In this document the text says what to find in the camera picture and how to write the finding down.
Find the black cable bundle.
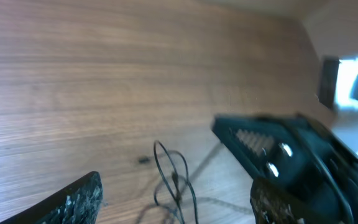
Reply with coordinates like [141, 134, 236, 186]
[135, 140, 254, 224]

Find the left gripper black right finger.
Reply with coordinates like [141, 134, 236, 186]
[250, 177, 325, 224]

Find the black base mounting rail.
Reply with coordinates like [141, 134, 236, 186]
[317, 57, 340, 110]

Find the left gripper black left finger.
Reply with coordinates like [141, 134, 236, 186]
[1, 171, 103, 224]

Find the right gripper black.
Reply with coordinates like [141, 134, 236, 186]
[212, 114, 358, 223]

